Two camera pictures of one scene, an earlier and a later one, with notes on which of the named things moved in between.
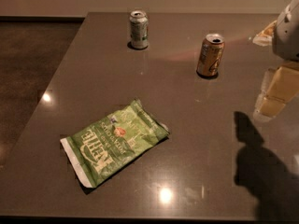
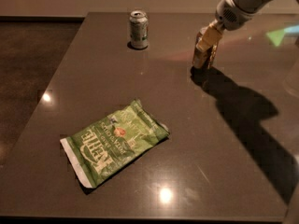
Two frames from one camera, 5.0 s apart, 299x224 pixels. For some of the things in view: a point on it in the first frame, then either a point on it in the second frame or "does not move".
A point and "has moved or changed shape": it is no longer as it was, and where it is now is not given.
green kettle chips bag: [101, 147] does not move
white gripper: [287, 36] to [233, 14]
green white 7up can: [139, 29] does not move
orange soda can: [210, 56] has moved or changed shape
